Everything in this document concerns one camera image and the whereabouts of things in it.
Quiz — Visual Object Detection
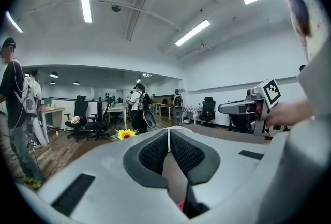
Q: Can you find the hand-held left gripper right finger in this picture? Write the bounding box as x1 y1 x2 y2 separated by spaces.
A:
170 129 275 210

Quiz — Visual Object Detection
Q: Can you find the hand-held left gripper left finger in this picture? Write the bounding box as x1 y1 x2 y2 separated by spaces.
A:
17 129 189 224

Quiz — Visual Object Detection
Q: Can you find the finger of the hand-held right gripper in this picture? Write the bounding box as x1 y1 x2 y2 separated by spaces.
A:
218 100 255 115

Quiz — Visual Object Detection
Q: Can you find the person's star print shirt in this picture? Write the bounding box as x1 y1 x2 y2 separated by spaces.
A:
281 0 329 63

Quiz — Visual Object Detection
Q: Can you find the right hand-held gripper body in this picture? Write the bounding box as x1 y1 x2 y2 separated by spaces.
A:
244 78 282 138

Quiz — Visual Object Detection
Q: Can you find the wooden desk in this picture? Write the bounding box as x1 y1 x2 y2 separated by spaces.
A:
38 106 65 138

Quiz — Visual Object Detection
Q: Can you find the brown wooden cabinet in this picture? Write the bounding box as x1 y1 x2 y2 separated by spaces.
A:
152 94 175 105

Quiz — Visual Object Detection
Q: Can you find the person's right forearm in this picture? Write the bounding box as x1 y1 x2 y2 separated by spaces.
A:
285 98 315 125

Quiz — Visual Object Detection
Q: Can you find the sunflower in white pot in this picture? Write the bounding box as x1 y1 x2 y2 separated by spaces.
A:
111 128 140 141

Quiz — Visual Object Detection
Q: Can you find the white leg table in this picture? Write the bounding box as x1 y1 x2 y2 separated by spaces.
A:
158 104 173 120

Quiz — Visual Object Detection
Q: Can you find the person's right hand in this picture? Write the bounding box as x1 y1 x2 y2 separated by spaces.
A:
266 105 288 127

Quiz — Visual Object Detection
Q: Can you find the wood top white table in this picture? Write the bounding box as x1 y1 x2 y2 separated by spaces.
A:
106 105 128 130

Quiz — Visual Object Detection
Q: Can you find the black office chair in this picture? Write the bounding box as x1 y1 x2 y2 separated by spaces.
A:
198 96 217 125
64 95 89 141
85 97 115 141

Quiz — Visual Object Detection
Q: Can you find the checkered tablecloth table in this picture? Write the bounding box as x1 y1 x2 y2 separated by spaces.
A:
182 105 204 125

